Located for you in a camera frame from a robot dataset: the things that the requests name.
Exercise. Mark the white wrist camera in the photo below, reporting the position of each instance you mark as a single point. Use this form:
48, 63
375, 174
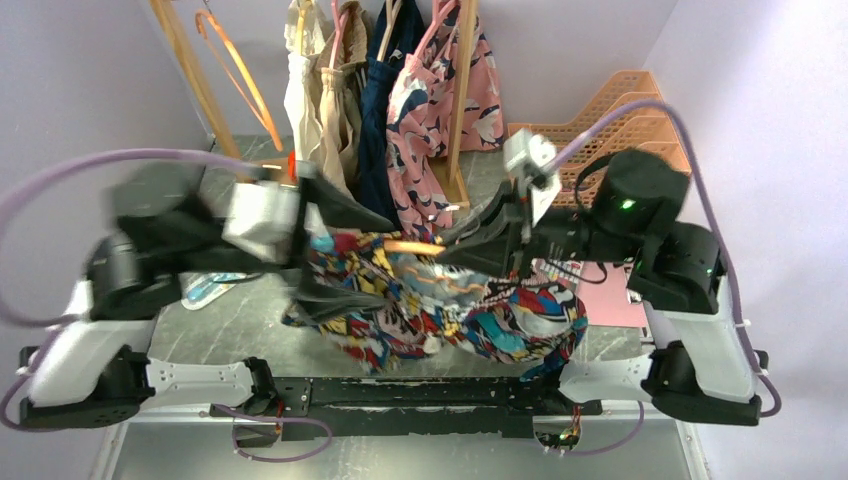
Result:
526, 156
261, 219

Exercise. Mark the wooden clothes rack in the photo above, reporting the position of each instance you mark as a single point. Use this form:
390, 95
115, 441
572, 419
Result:
446, 170

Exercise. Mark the navy hanging garment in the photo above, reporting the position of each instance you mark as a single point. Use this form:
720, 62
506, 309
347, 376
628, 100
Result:
398, 29

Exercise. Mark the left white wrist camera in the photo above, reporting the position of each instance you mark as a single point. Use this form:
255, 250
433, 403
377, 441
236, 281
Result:
261, 219

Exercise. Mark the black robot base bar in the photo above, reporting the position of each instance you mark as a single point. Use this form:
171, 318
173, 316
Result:
353, 406

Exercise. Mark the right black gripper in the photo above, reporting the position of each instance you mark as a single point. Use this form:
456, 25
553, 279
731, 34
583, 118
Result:
496, 242

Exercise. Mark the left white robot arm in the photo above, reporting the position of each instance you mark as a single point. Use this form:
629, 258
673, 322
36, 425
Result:
95, 371

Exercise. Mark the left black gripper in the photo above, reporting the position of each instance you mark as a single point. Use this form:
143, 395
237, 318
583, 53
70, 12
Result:
316, 301

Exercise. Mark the white hanging garment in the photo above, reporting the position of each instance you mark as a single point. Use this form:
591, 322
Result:
306, 34

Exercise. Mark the beige hanging garment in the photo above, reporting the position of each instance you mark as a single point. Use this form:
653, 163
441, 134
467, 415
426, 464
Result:
342, 67

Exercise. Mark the blue toothbrush package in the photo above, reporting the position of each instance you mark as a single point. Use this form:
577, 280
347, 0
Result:
208, 287

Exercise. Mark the comic print shorts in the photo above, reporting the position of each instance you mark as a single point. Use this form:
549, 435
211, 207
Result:
536, 320

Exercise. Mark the orange cloth on table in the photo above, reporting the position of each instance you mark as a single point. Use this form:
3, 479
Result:
291, 167

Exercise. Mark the pink floral hanging garment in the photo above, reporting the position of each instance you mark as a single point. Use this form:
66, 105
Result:
419, 117

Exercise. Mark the orange hanger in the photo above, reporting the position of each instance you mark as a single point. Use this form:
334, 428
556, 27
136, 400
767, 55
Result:
229, 58
414, 265

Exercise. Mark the orange plastic file organizer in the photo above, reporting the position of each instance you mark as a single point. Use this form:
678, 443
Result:
646, 129

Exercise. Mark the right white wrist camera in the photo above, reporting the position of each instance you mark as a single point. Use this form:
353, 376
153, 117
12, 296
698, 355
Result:
526, 156

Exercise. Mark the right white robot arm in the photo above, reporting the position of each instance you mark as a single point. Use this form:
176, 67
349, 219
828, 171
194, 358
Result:
706, 375

